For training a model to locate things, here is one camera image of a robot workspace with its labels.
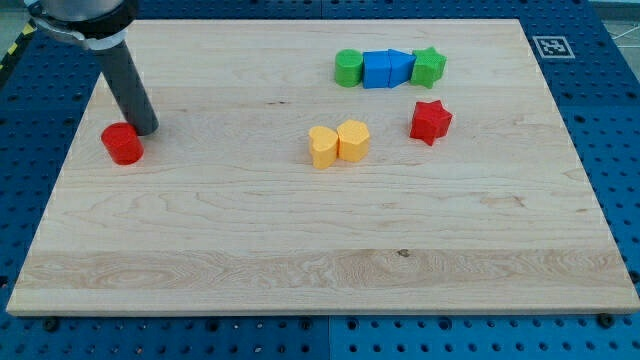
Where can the yellow hexagon block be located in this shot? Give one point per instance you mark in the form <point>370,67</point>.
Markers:
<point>354,140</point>

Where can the blue triangle block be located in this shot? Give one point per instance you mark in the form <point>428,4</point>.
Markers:
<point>401,67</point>

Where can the red cylinder block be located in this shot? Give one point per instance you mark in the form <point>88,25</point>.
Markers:
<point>122,143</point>

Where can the green star block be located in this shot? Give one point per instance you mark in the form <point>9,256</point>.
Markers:
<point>428,67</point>

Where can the yellow heart block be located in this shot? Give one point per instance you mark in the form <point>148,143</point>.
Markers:
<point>323,146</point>

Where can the green cylinder block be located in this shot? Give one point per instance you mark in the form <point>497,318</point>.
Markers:
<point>348,66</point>

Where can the yellow black hazard tape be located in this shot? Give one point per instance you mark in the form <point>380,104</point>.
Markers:
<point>14,52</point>

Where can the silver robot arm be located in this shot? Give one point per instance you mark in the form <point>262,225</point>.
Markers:
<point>100,26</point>

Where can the wooden board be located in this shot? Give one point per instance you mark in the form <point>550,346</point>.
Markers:
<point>225,214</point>

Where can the white fiducial marker tag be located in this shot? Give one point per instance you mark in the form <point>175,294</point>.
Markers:
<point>553,47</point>

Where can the red star block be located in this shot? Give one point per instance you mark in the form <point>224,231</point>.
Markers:
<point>430,121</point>

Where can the blue cube block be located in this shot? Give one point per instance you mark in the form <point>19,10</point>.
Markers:
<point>376,69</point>

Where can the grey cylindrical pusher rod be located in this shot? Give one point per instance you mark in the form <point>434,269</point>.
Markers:
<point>122,77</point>

